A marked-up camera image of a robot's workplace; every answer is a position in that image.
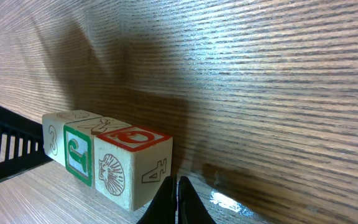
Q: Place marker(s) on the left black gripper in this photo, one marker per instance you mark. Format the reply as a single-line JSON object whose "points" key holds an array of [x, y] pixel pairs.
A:
{"points": [[21, 144]]}

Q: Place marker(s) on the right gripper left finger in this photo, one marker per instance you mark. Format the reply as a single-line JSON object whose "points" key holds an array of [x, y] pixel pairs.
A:
{"points": [[164, 205]]}

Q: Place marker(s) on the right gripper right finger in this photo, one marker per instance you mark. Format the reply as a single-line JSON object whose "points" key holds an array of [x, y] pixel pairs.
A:
{"points": [[190, 207]]}

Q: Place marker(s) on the yellow edged wooden block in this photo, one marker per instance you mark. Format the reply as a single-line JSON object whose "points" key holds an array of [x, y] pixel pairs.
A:
{"points": [[53, 123]]}

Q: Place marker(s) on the blue edged picture block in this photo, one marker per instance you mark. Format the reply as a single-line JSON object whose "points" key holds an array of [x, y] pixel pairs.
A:
{"points": [[131, 164]]}

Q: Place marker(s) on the green letter J block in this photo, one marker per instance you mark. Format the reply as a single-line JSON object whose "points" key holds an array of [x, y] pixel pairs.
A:
{"points": [[78, 139]]}

